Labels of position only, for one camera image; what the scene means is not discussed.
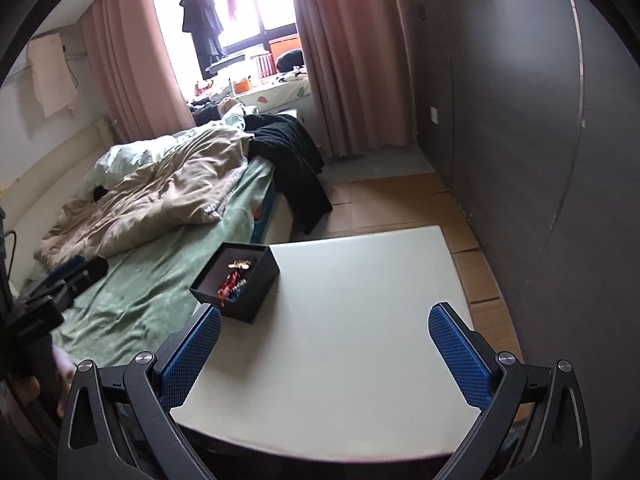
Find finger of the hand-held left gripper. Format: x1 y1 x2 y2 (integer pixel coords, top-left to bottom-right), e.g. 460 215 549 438
62 257 110 294
47 254 87 282

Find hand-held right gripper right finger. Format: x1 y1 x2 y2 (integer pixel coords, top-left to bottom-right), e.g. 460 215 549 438
428 302 592 480

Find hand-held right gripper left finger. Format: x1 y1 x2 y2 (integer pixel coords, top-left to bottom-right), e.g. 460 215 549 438
56 304 222 480

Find red cord bracelet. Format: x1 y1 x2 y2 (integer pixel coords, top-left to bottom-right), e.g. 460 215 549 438
216 269 247 307

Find black jewelry box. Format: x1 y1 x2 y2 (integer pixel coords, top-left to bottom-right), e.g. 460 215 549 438
189 242 281 325

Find person's left hand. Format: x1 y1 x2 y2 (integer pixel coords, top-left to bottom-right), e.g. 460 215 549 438
12 344 77 422

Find green blanket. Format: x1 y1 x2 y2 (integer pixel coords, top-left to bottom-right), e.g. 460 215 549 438
56 156 275 363

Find cream bed headboard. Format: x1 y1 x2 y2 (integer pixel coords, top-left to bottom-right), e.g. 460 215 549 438
0 119 117 283

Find beige duvet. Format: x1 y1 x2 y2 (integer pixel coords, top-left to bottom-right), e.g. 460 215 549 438
34 127 252 267

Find pale green quilt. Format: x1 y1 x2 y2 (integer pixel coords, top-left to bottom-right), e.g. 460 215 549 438
82 104 247 192

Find teal printed bedsheet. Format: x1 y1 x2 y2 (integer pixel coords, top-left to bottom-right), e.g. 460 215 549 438
251 191 277 242

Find white bed base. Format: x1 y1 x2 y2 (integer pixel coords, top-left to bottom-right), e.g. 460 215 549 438
262 194 307 247

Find flattened cardboard sheets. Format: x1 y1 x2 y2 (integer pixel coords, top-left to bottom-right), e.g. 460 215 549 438
319 172 532 413

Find pink curtain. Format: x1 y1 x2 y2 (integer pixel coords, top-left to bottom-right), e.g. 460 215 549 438
80 0 197 144
291 0 417 159

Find black garment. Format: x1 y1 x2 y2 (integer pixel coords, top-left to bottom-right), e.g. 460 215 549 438
244 113 334 234

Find dark brown wardrobe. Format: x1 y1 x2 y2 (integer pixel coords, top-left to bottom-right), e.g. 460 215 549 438
397 0 640 413

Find white printed windowsill cloth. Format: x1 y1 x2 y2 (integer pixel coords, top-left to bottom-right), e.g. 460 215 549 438
231 70 314 114

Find hanging black clothes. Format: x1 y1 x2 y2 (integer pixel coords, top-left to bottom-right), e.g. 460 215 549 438
180 0 227 79

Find black bag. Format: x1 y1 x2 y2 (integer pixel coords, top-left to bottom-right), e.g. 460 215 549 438
276 48 305 74

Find window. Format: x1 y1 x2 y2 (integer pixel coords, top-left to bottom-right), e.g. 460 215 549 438
149 0 302 97

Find beige cloth on wall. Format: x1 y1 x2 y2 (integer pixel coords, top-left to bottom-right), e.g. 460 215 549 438
26 33 79 119

